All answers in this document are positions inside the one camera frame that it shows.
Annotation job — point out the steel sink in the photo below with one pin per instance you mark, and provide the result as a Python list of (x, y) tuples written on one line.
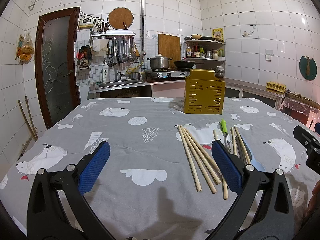
[(110, 84)]

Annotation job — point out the wooden cutting board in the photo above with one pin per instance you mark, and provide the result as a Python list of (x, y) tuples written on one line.
[(170, 46)]

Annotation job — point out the gas stove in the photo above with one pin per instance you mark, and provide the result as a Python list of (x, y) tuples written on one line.
[(165, 75)]

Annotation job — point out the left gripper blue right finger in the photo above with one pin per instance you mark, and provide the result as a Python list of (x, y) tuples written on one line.
[(227, 164)]

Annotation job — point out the steel cooking pot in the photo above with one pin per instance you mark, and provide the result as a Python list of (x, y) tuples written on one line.
[(159, 62)]

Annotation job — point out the yellow perforated utensil holder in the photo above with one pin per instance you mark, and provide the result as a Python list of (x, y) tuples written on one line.
[(204, 93)]

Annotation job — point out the dark wooden door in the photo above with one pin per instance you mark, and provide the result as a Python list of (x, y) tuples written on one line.
[(56, 86)]

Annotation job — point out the black wok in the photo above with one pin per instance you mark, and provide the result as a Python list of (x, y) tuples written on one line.
[(184, 64)]

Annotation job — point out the green round wall board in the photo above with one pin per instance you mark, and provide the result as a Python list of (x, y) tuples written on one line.
[(307, 68)]

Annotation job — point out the round woven lid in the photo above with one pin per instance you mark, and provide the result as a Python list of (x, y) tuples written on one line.
[(120, 18)]

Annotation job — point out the corner shelf with condiments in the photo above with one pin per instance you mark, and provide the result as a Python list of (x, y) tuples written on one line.
[(207, 52)]

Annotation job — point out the yellow wall poster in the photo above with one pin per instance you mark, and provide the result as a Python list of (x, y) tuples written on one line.
[(218, 35)]

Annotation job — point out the person's hand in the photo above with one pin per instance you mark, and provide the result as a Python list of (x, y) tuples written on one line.
[(312, 202)]

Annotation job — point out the hanging utensil rack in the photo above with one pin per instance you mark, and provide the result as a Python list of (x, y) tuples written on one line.
[(116, 46)]

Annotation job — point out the white soap bottle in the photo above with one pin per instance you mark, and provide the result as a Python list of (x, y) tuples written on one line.
[(105, 73)]

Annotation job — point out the kitchen counter cabinets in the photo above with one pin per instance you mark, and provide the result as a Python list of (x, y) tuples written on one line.
[(178, 88)]

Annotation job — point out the yellow egg tray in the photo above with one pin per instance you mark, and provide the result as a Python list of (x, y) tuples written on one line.
[(274, 86)]

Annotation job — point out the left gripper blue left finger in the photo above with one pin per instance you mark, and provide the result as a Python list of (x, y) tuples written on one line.
[(91, 165)]

